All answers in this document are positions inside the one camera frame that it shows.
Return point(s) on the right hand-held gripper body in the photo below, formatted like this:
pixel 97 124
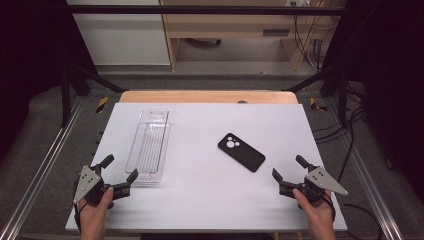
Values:
pixel 320 180

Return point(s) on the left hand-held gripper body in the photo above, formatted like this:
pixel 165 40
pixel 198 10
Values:
pixel 89 181

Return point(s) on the clear plastic packaging tray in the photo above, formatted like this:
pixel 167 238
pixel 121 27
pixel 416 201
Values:
pixel 150 146

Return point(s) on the black phone case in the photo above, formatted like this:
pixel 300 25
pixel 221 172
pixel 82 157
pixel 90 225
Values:
pixel 245 155

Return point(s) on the person's left hand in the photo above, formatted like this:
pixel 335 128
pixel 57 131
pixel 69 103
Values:
pixel 95 215

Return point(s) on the person's right hand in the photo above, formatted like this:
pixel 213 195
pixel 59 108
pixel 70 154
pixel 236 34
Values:
pixel 318 215

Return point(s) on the yellow black floor tape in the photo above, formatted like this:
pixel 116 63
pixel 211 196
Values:
pixel 316 105
pixel 102 104

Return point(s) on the white table board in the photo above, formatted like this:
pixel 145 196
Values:
pixel 206 193

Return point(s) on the dark round table fitting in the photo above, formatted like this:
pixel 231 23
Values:
pixel 242 101

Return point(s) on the white cabinet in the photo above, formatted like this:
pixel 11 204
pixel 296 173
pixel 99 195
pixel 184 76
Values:
pixel 123 40

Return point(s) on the grey desk label plate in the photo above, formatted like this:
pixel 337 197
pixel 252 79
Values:
pixel 276 32

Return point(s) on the wooden desk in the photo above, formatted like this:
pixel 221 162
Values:
pixel 230 25

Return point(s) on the aluminium rail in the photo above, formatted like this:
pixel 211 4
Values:
pixel 43 166
pixel 370 180

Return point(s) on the black frame strut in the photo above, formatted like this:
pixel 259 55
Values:
pixel 96 78
pixel 316 78

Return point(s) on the black horizontal frame bar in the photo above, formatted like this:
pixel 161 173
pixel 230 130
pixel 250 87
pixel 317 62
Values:
pixel 200 9

